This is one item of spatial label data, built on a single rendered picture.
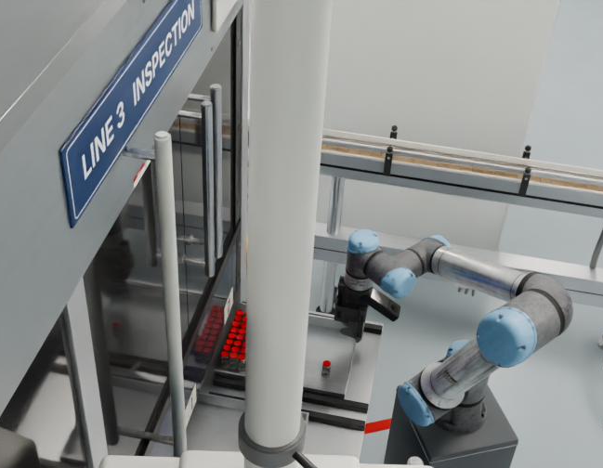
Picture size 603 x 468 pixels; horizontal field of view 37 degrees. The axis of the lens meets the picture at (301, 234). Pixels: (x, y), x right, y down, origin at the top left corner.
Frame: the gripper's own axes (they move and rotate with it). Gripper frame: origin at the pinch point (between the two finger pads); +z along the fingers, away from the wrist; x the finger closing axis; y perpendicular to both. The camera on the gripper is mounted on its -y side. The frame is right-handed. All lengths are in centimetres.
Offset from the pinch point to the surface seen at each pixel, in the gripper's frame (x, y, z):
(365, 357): 2.9, -2.2, 3.6
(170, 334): 67, 28, -62
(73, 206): 85, 33, -102
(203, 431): 37.0, 33.2, 3.0
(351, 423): 27.7, -2.0, 1.6
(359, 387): 14.0, -2.0, 3.5
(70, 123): 82, 34, -112
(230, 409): 28.7, 28.3, 3.1
